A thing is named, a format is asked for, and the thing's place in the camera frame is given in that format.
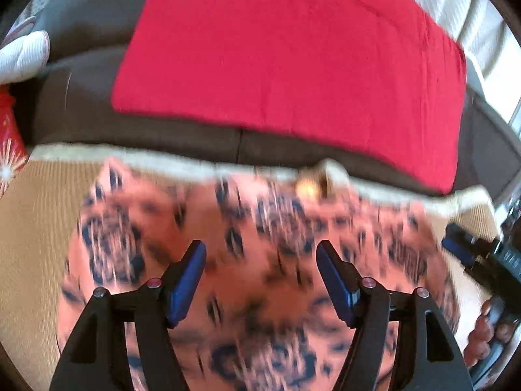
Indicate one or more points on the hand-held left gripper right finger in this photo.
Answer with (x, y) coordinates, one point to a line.
(338, 285)

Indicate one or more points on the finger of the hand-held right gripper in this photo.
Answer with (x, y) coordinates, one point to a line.
(464, 246)

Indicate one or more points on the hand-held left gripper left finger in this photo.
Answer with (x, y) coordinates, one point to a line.
(185, 289)

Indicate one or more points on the orange floral garment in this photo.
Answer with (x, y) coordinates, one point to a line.
(260, 228)

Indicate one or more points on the person's right hand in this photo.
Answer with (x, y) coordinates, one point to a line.
(478, 334)

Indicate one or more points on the woven sofa mat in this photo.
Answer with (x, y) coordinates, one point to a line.
(36, 211)

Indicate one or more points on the brown leather sofa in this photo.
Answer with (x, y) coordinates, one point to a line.
(81, 102)

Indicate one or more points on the red towel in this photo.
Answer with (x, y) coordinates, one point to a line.
(285, 69)

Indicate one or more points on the red gift box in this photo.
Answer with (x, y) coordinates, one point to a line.
(10, 138)

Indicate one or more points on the folded floral quilt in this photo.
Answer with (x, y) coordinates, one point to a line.
(24, 53)

